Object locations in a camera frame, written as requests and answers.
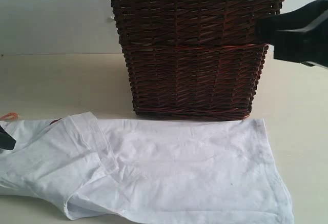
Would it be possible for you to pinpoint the white t-shirt with red lettering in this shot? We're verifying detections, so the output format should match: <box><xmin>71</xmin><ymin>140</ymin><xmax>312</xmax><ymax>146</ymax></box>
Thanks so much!
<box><xmin>1</xmin><ymin>112</ymin><xmax>294</xmax><ymax>223</ymax></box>

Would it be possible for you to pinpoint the dark brown wicker basket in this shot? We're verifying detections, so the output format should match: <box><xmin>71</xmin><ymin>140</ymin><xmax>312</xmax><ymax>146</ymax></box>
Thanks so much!
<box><xmin>110</xmin><ymin>0</ymin><xmax>284</xmax><ymax>121</ymax></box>

